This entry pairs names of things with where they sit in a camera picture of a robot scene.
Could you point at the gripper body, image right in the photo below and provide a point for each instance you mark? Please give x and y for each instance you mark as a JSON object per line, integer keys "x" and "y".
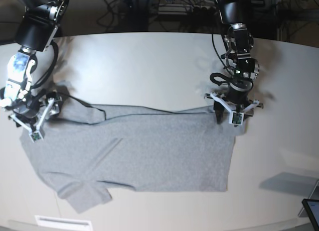
{"x": 237, "y": 93}

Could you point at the black robot arm, image left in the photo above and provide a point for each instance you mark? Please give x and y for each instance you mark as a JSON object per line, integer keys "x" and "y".
{"x": 35, "y": 33}

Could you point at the grey T-shirt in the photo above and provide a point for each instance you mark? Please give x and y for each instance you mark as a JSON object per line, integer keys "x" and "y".
{"x": 88, "y": 150}

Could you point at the black tablet screen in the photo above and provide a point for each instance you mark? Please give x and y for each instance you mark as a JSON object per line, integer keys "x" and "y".
{"x": 311, "y": 207}

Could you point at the gripper body, image left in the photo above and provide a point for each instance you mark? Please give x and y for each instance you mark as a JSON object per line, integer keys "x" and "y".
{"x": 29, "y": 115}

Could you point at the white label strip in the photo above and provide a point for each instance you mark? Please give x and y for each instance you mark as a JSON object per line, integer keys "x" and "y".
{"x": 61, "y": 223}

